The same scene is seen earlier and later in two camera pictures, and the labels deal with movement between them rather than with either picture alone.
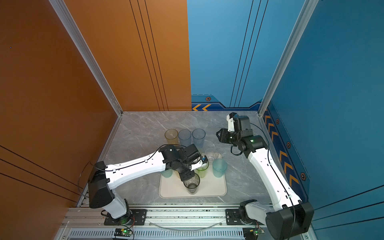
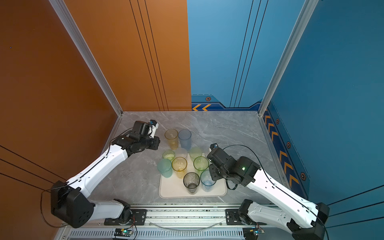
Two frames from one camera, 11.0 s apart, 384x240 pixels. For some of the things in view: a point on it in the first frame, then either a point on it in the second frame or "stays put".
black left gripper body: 186,173 → 150,143
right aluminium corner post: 307,11 stays put
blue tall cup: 184,136 stays put
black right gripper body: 229,137 → 216,173
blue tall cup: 198,135 → 207,181
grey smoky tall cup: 192,183 stays put
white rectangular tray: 210,186 stays put
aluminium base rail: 87,223 stays put
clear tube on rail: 191,229 stays put
